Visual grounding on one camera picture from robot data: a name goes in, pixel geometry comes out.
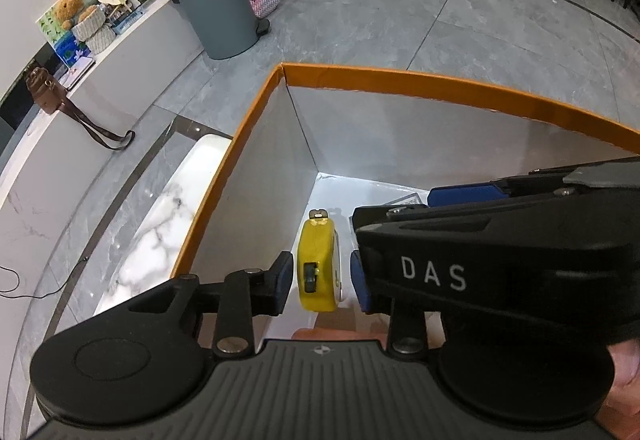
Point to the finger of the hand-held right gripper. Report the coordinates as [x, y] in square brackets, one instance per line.
[425, 219]
[465, 194]

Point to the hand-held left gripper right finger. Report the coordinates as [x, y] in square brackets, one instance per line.
[359, 280]

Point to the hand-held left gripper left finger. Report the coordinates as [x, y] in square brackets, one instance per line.
[285, 280]

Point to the yellow tape measure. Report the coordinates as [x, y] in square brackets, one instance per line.
[315, 250]

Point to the orange cardboard box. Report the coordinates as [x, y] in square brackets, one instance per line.
[260, 200]

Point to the person's right hand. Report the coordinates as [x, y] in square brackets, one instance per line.
[627, 370]

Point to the marble media console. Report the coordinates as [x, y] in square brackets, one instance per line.
[125, 54]

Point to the grey pedal trash can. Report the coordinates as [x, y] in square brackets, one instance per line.
[215, 4]

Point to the flat white notebook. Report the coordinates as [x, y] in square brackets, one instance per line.
[79, 72]

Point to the small woven basket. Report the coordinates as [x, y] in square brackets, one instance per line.
[101, 39]
[90, 22]

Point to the brown leather bag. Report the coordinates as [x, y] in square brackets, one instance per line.
[45, 92]

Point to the brown teddy bear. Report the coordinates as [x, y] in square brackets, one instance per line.
[69, 9]

